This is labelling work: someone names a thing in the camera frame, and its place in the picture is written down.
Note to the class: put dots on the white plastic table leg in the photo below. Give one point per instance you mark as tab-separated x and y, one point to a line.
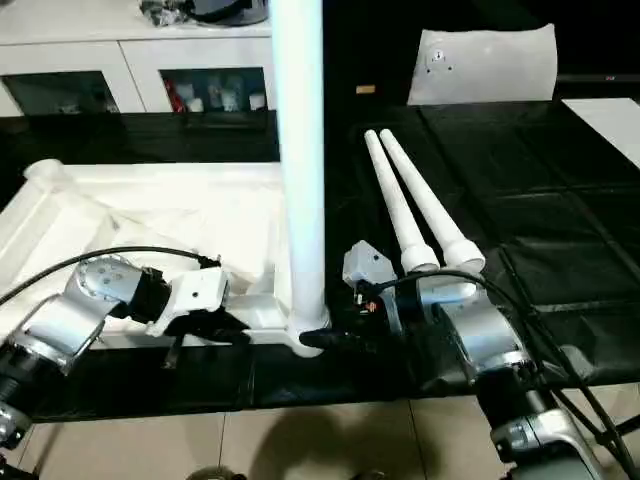
302	150
427	200
396	200

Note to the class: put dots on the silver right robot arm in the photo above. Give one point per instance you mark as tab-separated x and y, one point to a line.
485	330

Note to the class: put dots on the white cabinet with glass doors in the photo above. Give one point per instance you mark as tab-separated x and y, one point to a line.
100	55

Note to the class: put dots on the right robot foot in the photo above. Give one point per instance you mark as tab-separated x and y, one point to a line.
367	475

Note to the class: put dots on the small white jar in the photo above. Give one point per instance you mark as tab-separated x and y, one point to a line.
256	101
195	105

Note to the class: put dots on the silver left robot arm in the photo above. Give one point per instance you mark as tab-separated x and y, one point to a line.
65	320

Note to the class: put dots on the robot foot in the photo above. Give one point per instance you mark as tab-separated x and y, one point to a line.
215	474
367	475

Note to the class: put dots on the white plastic chair shell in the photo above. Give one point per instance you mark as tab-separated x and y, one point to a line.
485	65

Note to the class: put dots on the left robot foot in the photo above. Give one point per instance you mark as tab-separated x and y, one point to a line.
215	474

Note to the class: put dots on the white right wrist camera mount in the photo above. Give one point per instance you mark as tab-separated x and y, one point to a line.
367	265

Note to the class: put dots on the white side table board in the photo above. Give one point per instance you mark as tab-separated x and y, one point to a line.
607	125

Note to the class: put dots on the black stand leg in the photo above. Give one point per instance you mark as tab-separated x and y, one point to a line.
627	425

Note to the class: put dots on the white plastic table top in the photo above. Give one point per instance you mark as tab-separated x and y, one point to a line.
150	200

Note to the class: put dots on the red packet in cabinet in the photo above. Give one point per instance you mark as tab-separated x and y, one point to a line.
176	95

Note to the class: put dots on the small yellow label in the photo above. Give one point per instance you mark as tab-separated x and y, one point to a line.
365	89

